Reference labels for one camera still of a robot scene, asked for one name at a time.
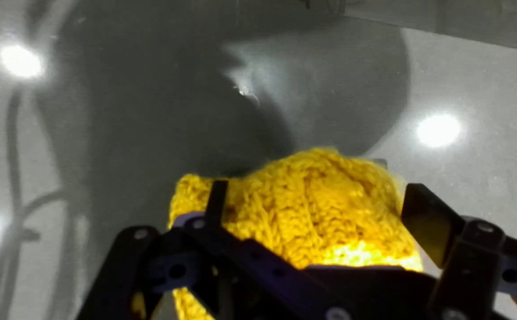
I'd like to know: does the yellow knitted cloth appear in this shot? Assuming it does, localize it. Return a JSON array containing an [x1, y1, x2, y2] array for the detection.
[[166, 146, 424, 320]]

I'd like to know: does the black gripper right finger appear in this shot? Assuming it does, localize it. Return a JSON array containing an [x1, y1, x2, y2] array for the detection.
[[399, 183, 517, 320]]

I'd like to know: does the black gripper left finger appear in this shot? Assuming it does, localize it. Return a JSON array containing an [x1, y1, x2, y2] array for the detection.
[[76, 179, 353, 320]]

